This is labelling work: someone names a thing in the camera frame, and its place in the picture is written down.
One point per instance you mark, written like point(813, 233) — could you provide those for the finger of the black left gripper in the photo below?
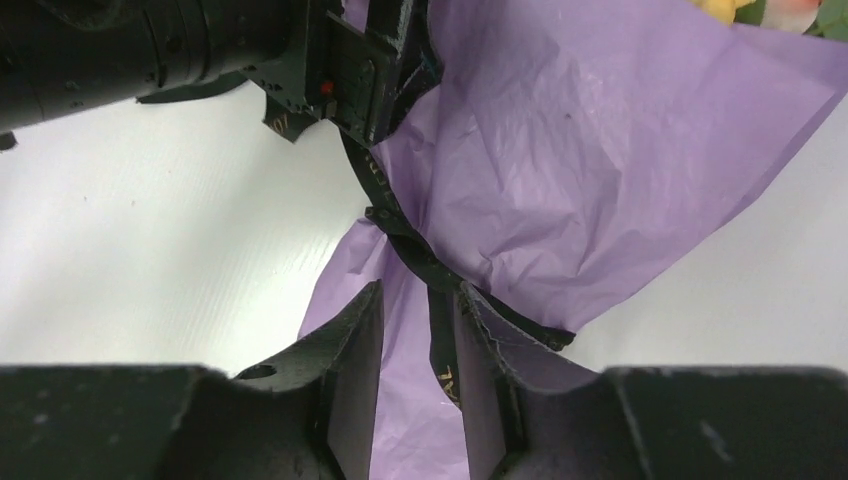
point(367, 81)

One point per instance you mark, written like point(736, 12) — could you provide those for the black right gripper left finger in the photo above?
point(307, 412)

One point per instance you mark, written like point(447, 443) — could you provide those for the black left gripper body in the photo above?
point(60, 58)

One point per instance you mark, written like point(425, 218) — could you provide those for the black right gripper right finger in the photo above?
point(529, 413)

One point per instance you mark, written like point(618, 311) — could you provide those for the black ribbon gold lettering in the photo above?
point(409, 245)

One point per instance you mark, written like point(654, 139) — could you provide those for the purple wrapping paper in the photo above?
point(636, 173)

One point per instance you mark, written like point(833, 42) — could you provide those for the pink and yellow flower bouquet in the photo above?
point(820, 18)

